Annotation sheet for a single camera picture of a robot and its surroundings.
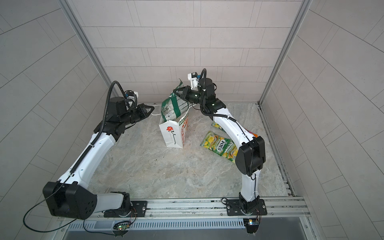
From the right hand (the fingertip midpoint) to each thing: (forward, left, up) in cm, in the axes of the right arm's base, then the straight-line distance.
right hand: (173, 91), depth 71 cm
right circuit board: (-51, -33, -39) cm, 72 cm away
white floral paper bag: (-9, +2, -20) cm, 22 cm away
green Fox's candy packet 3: (+4, -24, -35) cm, 43 cm away
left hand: (-3, +9, -6) cm, 11 cm away
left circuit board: (-49, +25, -34) cm, 64 cm away
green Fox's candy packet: (-11, -24, -36) cm, 45 cm away
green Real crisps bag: (0, +2, -11) cm, 11 cm away
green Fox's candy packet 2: (-15, -29, -34) cm, 47 cm away
